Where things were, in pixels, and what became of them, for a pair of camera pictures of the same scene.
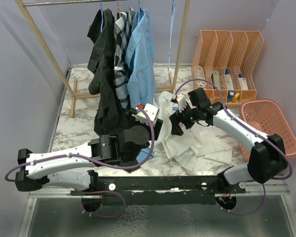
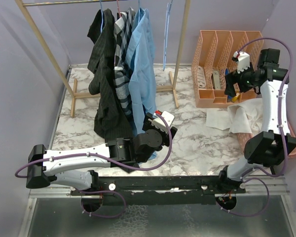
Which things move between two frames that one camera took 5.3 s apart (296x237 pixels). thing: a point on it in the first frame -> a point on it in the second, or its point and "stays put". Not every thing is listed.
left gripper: [133, 122] -> [148, 126]
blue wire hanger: [173, 8] -> [166, 33]
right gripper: [175, 118] -> [234, 78]
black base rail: [159, 190] stays put
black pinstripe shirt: [109, 119] stays put
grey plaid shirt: [123, 25] stays put
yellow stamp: [234, 98] stays put
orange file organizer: [226, 59] stays put
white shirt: [202, 145] -> [244, 117]
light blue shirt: [141, 76] stays put
